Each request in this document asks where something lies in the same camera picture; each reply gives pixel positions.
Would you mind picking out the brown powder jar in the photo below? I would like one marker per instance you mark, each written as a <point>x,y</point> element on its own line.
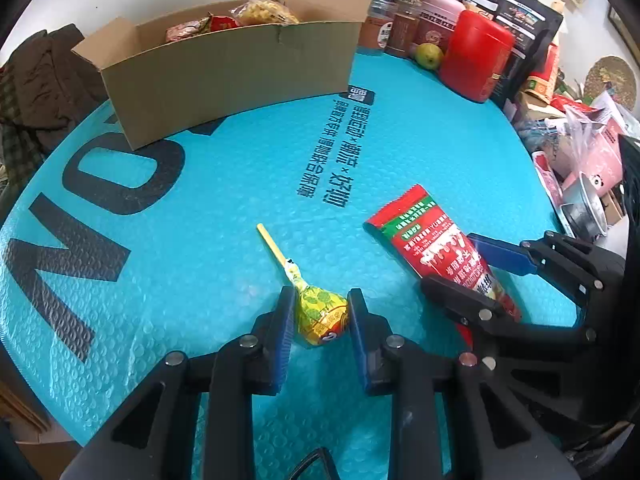
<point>375,30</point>

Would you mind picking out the black coffee pouch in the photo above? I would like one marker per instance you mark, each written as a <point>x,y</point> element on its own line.
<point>533,26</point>

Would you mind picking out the brown jacket on chair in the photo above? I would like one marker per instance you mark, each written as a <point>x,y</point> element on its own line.
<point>56,89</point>

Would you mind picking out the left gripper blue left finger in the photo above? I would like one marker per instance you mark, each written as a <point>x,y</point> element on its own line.
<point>275,333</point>

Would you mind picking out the yellow green lollipop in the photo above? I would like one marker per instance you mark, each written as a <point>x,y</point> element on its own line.
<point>320,315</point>

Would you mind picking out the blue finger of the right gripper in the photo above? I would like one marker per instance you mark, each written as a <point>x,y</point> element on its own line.
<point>484,317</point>
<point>508,257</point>

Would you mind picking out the teal bubble table mat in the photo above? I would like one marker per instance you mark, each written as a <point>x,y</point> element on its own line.
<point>111,258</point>

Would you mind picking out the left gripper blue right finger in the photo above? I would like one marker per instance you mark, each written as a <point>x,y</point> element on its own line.
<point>369,333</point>

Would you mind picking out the waffle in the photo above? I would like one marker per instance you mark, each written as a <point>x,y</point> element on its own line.
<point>261,12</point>

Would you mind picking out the green plaid shirt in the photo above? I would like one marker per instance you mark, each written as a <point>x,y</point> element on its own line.
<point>22,155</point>

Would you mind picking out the red plastic canister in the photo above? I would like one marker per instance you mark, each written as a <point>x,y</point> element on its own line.
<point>476,56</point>

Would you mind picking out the cereal snack bag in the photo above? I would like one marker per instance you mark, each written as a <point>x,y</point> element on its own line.
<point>187,30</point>

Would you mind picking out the large red snack bag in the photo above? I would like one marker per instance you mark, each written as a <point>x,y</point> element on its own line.
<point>216,23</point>

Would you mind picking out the red green packet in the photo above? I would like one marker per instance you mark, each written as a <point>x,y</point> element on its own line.
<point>432,244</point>

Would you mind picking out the open cardboard box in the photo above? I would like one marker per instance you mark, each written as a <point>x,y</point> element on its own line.
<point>159,88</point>

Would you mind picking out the pink lidded jar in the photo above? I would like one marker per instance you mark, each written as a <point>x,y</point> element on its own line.
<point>437,21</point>

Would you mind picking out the brown spice jar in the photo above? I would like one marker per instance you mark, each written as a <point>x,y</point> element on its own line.
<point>405,22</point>

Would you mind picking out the yellow green lemon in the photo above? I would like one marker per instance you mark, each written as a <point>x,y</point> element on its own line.
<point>429,56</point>

